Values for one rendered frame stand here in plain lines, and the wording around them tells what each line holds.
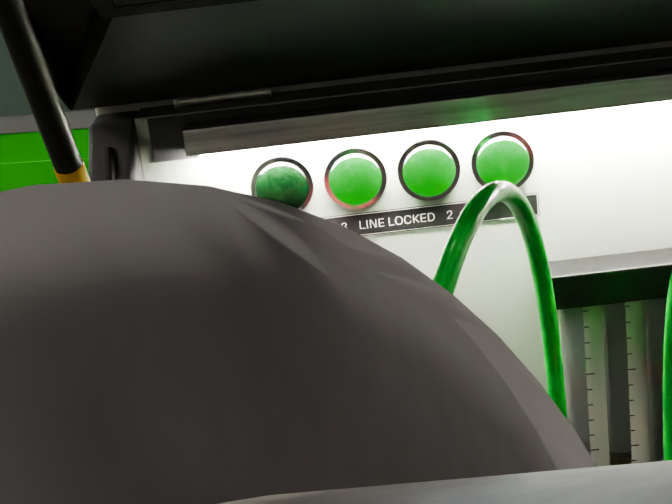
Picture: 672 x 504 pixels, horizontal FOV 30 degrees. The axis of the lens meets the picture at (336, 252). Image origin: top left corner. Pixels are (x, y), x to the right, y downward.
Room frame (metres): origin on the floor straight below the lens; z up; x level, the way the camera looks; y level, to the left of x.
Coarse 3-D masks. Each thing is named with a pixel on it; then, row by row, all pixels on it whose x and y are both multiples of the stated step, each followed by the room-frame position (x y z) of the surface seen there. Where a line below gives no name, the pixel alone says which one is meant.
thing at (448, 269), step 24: (480, 192) 0.75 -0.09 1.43; (504, 192) 0.78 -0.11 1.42; (480, 216) 0.72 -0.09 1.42; (528, 216) 0.84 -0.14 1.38; (456, 240) 0.69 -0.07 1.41; (528, 240) 0.85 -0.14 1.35; (456, 264) 0.68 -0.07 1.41; (552, 288) 0.88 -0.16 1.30; (552, 312) 0.88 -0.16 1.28; (552, 336) 0.89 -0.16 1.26; (552, 360) 0.89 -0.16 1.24; (552, 384) 0.89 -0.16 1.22
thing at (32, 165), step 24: (0, 48) 3.33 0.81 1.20; (0, 72) 3.33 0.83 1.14; (0, 96) 3.33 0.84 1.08; (24, 96) 3.32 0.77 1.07; (0, 120) 3.34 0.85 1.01; (24, 120) 3.32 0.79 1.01; (72, 120) 3.29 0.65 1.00; (0, 144) 3.35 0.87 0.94; (24, 144) 3.33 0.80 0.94; (0, 168) 3.35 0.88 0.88; (24, 168) 3.33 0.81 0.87; (48, 168) 3.32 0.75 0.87
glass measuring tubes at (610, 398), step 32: (608, 256) 0.98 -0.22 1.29; (640, 256) 0.97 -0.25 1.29; (576, 288) 0.94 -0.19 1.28; (608, 288) 0.94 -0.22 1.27; (640, 288) 0.94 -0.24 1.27; (576, 320) 0.95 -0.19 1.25; (608, 320) 0.95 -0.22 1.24; (640, 320) 0.97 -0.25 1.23; (576, 352) 0.95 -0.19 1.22; (608, 352) 0.95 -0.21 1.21; (640, 352) 0.97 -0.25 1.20; (576, 384) 0.95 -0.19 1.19; (608, 384) 0.95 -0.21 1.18; (640, 384) 0.97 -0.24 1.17; (576, 416) 0.95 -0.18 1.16; (608, 416) 0.96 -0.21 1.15; (640, 416) 0.97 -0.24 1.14; (608, 448) 0.97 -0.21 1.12; (640, 448) 0.97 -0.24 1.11
